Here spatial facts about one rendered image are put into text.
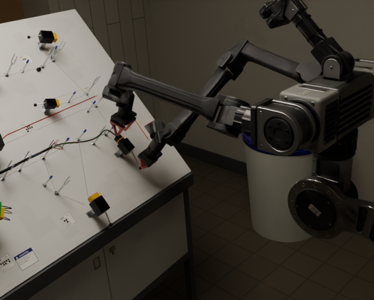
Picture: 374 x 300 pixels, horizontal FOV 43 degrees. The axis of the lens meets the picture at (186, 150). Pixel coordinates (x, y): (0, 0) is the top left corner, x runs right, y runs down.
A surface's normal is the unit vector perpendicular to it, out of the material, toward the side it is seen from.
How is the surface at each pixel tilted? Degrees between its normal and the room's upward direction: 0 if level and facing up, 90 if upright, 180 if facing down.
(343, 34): 90
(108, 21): 90
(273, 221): 94
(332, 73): 90
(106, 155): 48
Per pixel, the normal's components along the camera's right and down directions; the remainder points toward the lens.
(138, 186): 0.54, -0.46
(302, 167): 0.18, 0.44
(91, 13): 0.72, 0.24
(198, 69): -0.70, 0.33
